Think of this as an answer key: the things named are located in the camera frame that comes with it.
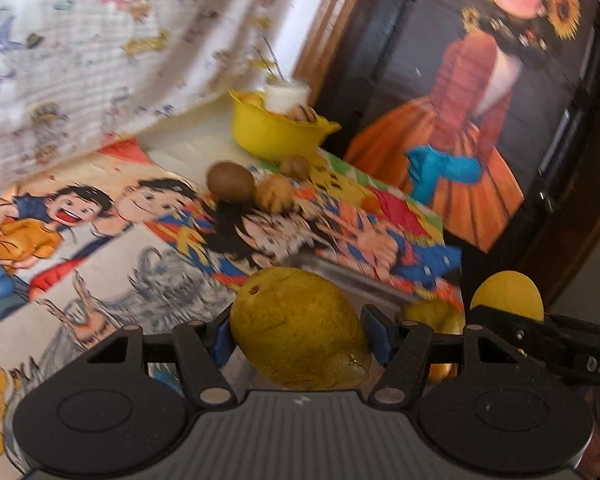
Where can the thin yellow-leaf twig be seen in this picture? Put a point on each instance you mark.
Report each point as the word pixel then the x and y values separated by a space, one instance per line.
pixel 270 62

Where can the yellow lemon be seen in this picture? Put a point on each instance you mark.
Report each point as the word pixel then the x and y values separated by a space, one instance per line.
pixel 507 292

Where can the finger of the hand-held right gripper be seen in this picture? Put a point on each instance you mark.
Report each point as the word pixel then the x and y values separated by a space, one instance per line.
pixel 510 330

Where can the striped pepino melon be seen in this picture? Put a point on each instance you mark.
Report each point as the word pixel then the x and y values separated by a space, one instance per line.
pixel 295 166
pixel 302 114
pixel 275 194

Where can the wall poster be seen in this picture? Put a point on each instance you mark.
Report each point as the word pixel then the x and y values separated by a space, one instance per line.
pixel 470 110

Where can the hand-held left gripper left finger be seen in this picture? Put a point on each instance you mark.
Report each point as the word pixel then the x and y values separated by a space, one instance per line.
pixel 222 340

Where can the yellow plastic bowl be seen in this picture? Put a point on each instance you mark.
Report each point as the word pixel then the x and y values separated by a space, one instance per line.
pixel 275 135

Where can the orange-blue cartoon poster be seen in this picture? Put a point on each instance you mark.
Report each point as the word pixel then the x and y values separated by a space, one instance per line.
pixel 80 210

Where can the grey metal tray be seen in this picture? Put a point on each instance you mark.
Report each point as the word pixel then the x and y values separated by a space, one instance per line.
pixel 360 285

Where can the brown kiwi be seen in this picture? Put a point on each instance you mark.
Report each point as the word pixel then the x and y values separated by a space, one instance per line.
pixel 231 181

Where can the brown wooden door frame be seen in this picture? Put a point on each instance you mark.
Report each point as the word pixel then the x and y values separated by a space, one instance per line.
pixel 330 25

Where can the large yellow-green mango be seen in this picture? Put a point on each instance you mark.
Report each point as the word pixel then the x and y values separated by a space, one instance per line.
pixel 295 325

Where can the black door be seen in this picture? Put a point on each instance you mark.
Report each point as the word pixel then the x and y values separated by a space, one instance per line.
pixel 380 60

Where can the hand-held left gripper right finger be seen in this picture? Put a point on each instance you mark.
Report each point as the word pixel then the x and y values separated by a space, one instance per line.
pixel 380 336

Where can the white jar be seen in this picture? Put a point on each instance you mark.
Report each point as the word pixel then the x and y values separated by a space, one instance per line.
pixel 285 95

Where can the yellow-green pear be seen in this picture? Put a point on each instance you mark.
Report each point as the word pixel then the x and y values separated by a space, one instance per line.
pixel 432 317

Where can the pale yellow fruit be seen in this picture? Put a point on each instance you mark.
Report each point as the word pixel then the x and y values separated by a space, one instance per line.
pixel 252 98

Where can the white printed blanket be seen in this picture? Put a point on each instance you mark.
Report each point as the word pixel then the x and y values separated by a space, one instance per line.
pixel 105 60

